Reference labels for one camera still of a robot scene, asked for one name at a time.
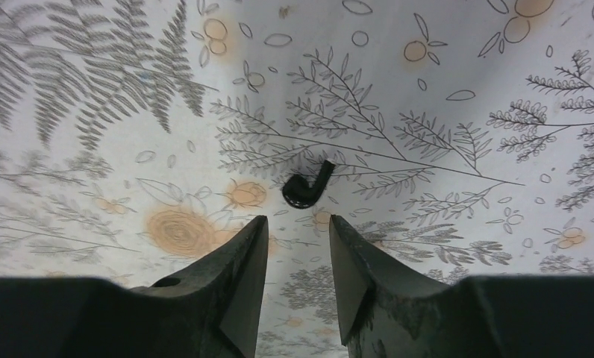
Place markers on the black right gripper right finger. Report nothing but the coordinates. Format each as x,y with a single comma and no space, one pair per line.
387,309

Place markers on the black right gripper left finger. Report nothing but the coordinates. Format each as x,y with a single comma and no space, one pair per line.
211,308

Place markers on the black earbud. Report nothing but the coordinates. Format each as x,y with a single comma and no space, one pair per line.
299,194

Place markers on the floral table mat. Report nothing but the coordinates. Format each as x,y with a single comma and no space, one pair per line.
138,136

